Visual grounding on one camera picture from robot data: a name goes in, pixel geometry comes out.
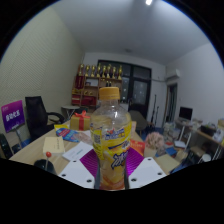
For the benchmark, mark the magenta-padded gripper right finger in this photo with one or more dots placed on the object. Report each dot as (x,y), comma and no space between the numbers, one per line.
(146,171)

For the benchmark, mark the white wall air conditioner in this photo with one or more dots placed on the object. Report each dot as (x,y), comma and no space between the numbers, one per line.
(173,74)

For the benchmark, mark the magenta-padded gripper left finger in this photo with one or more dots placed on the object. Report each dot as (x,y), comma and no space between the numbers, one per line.
(78,173)

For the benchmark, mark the pale yellow notepad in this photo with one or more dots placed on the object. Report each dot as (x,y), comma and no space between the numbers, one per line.
(53,145)

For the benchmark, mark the ceiling light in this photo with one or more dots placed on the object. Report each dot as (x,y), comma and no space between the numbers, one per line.
(149,2)

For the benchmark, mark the yellow-labelled drink bottle orange cap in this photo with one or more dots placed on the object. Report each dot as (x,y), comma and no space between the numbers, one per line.
(111,140)

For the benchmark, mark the yellow gift box red ribbon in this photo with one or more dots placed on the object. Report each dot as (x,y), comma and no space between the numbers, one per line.
(80,122)

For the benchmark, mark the black computer monitor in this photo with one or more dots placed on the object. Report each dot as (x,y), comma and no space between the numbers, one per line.
(185,113)

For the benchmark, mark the small round white table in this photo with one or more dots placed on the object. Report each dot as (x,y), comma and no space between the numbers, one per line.
(70,108)

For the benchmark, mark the blue brochure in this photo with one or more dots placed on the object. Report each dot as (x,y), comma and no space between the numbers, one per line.
(67,134)

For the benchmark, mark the wooden shelf unit with trophies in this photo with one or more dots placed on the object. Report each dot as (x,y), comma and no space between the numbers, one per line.
(88,91)

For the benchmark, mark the wooden wall desk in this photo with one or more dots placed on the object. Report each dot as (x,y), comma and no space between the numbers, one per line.
(208,136)

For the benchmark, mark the purple sign board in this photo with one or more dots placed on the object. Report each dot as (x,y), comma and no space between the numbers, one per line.
(12,116)

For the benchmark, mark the black office chair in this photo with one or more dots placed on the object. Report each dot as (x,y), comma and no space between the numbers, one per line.
(38,116)

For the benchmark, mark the black mug with dots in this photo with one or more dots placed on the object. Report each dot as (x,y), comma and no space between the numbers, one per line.
(45,166)

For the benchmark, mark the orange snack packet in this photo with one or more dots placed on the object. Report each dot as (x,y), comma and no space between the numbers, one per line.
(138,146)

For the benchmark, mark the dark glass double door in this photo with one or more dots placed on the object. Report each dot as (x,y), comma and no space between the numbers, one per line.
(140,90)

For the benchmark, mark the white paper sheet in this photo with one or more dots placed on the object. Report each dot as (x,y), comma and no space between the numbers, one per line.
(77,151)

